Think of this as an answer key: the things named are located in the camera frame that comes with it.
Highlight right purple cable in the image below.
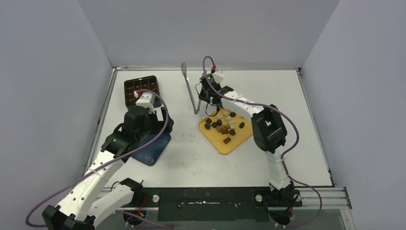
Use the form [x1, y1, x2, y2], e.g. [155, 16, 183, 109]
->
[203, 56, 323, 228]

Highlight yellow plastic tray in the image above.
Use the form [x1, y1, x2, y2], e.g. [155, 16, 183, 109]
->
[198, 109, 253, 155]

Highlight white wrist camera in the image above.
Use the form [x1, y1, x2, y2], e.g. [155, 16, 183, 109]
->
[210, 65, 225, 84]
[134, 91, 156, 112]

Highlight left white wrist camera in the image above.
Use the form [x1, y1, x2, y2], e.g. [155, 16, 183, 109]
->
[134, 91, 156, 112]

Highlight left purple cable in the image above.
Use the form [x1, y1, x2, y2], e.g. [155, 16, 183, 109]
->
[25, 89, 176, 230]

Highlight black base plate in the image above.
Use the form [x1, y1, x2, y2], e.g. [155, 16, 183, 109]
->
[124, 186, 302, 222]

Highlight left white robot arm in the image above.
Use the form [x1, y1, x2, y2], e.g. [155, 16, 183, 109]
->
[42, 105, 173, 230]

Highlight blue box lid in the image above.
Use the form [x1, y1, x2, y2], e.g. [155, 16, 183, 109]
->
[131, 133, 171, 166]

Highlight aluminium rail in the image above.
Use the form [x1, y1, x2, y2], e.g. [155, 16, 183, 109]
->
[95, 187, 352, 210]

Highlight blue chocolate box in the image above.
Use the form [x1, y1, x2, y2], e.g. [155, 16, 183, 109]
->
[124, 75, 161, 110]

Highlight purple cable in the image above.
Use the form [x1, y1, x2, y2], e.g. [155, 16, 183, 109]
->
[203, 56, 323, 228]
[25, 89, 176, 230]

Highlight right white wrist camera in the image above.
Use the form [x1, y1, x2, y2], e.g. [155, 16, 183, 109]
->
[210, 65, 225, 84]

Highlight metal tongs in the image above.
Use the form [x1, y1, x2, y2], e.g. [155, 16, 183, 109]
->
[180, 62, 202, 115]

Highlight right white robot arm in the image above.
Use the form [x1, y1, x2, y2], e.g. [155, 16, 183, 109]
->
[199, 75, 300, 207]

